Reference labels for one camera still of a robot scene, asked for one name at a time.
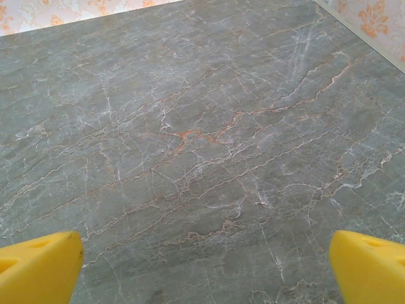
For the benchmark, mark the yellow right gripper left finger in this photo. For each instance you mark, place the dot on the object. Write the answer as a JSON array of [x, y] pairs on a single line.
[[38, 269]]

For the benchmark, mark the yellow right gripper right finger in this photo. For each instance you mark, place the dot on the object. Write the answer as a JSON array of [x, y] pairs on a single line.
[[370, 272]]

